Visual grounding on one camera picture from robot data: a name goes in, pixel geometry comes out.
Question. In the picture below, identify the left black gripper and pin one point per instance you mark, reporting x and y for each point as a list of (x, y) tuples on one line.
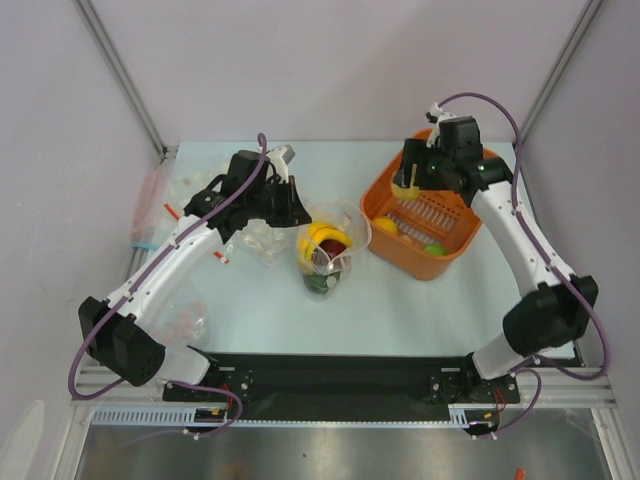
[(293, 213)]

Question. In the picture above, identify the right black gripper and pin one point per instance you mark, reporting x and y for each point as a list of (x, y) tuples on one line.
[(415, 163)]

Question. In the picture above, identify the yellow banana bunch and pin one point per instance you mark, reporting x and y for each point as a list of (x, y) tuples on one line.
[(317, 232)]

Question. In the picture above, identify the clear dotted zip bag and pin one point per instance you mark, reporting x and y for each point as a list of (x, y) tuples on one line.
[(348, 218)]

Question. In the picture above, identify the dark red apple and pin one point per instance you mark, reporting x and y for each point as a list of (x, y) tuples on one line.
[(332, 248)]

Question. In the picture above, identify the orange plastic basket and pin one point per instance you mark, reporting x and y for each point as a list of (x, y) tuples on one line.
[(435, 217)]

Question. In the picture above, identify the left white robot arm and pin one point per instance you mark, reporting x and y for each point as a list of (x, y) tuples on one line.
[(122, 332)]

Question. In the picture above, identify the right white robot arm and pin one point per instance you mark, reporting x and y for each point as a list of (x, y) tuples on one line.
[(556, 304)]

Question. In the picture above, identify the crumpled clear bag middle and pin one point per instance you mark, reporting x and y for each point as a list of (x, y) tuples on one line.
[(264, 242)]

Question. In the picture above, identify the yellow lemon left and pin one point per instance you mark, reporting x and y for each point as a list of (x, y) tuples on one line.
[(386, 224)]

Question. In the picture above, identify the green lime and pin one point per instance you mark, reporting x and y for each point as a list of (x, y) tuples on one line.
[(435, 249)]

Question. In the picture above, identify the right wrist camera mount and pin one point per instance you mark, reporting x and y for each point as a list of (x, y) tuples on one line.
[(436, 115)]

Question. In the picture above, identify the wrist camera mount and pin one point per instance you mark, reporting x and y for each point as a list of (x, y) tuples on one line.
[(280, 158), (436, 115)]

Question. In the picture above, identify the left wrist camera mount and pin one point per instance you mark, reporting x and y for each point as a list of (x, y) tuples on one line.
[(280, 158)]

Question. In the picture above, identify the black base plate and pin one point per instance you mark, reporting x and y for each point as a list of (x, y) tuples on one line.
[(349, 384)]

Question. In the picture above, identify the white slotted cable duct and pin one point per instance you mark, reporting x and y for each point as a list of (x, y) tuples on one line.
[(209, 417)]

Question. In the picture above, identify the aluminium front rail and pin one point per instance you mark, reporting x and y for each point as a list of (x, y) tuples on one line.
[(557, 390)]

